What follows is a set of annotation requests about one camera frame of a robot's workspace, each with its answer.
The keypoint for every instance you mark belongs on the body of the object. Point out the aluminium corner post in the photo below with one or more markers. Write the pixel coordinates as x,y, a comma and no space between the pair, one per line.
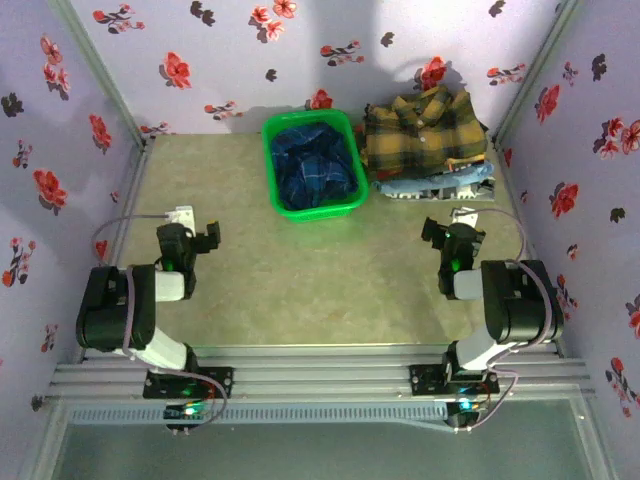
102,70
534,70

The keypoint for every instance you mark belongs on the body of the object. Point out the green plastic basket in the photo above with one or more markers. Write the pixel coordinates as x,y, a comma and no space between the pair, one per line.
272,200

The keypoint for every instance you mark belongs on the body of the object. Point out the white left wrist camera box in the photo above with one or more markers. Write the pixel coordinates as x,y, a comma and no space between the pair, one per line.
182,216

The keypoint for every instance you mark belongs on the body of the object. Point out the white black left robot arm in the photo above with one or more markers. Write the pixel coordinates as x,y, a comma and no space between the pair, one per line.
110,310

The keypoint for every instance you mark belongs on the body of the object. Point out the grey printed folded shirt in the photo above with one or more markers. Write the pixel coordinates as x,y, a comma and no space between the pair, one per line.
450,195

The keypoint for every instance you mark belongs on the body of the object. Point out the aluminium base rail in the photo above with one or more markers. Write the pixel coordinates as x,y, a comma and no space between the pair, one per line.
320,380

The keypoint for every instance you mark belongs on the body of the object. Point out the blue plaid long sleeve shirt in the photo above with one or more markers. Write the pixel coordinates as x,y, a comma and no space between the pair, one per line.
315,170

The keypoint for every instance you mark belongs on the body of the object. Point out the yellow plaid folded shirt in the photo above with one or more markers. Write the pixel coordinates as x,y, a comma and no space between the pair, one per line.
425,135

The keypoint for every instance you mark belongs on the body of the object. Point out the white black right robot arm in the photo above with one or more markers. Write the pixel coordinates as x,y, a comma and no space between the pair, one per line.
520,300

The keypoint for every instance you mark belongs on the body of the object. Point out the aluminium table side rail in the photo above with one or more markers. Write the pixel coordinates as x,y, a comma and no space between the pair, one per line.
127,205
512,200

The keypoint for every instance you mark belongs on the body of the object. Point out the dark folded shirt red print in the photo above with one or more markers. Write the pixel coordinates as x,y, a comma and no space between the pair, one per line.
465,164

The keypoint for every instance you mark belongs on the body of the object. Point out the light blue folded shirt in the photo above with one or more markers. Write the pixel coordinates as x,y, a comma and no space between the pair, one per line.
450,179

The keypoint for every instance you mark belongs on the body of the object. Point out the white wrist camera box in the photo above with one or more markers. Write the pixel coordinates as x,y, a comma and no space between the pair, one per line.
464,216
182,216

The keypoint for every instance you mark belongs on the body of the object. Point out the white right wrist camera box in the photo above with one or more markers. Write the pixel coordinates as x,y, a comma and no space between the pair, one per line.
464,216

